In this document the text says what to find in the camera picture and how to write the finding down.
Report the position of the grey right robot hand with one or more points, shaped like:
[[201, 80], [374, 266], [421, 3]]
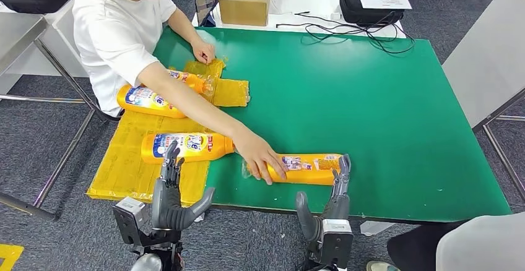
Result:
[[338, 207]]

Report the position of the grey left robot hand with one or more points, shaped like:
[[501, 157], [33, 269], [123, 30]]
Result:
[[166, 207]]

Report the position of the person's left hand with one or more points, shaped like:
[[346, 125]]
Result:
[[204, 52]]

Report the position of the person's right hand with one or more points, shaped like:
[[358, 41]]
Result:
[[260, 156]]

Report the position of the orange detergent bottle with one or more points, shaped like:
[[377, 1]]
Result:
[[303, 177], [192, 81], [223, 146], [143, 111]]

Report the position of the person's right forearm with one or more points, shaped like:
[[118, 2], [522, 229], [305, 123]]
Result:
[[209, 113]]

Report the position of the person's left forearm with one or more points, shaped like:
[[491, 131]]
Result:
[[182, 25]]

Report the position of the white table leg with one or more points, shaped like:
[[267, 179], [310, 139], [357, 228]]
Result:
[[375, 228], [199, 218]]

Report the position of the brown cardboard box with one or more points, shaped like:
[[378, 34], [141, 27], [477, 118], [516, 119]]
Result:
[[244, 9]]

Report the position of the yellow taped cardboard mat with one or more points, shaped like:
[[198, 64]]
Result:
[[115, 170]]

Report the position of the person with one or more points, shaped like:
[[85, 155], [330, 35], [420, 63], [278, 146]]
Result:
[[115, 35], [484, 244]]

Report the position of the black chair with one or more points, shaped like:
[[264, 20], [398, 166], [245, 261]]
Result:
[[107, 115]]

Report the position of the white power adapter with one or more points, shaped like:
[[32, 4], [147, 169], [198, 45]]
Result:
[[334, 16]]

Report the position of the black carrying case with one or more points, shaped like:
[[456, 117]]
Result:
[[369, 17]]

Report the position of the pale table with steel legs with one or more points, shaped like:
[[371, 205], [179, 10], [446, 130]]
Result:
[[484, 56]]

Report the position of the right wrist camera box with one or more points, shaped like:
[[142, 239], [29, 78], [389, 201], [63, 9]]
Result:
[[334, 244]]

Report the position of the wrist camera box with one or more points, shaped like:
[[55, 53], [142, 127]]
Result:
[[129, 216], [334, 244]]

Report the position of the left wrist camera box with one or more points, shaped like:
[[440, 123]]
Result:
[[129, 216]]

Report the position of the steel frame table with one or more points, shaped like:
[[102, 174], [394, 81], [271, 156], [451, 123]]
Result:
[[20, 35]]

